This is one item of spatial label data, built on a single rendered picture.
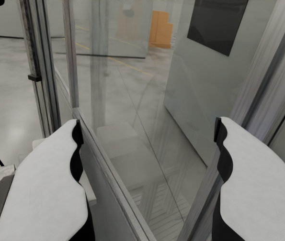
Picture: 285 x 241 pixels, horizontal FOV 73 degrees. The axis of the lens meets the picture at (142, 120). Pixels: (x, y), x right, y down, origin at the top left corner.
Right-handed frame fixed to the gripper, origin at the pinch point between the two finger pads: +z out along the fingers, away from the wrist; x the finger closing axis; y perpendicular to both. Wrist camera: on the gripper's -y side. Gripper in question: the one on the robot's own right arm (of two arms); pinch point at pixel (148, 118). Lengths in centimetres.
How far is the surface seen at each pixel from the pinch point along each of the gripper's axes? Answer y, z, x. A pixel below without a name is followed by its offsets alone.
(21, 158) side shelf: 52, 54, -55
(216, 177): 12.4, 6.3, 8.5
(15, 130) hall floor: 125, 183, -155
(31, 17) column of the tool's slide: -2, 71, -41
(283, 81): -0.4, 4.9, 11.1
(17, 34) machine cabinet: 76, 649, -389
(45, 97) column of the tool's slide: 31, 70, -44
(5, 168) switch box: 54, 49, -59
